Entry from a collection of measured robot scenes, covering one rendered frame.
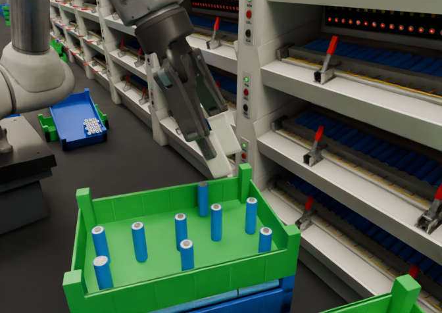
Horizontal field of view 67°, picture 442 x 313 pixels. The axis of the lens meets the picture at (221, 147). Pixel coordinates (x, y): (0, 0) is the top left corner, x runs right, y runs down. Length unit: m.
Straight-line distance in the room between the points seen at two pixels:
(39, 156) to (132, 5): 0.74
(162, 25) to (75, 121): 1.40
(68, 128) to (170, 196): 1.22
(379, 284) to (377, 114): 0.37
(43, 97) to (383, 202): 0.99
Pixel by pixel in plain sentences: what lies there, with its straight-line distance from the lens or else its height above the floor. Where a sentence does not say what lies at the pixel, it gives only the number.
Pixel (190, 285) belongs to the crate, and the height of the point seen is 0.35.
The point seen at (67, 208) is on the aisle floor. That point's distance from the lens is 1.27.
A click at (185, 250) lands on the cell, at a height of 0.38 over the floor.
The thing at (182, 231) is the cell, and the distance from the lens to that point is 0.52.
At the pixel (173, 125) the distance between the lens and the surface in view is 1.47.
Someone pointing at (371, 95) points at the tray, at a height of 0.52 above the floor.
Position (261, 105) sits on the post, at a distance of 0.88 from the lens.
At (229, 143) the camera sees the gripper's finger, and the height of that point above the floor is 0.47.
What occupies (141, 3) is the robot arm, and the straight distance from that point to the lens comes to 0.44.
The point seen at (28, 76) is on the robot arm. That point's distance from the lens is 1.15.
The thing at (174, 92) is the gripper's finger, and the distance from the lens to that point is 0.42.
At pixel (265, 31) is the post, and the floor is 0.59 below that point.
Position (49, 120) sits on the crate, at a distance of 1.98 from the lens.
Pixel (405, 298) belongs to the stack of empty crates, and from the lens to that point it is 0.46.
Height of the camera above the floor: 0.71
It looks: 27 degrees down
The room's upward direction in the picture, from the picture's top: straight up
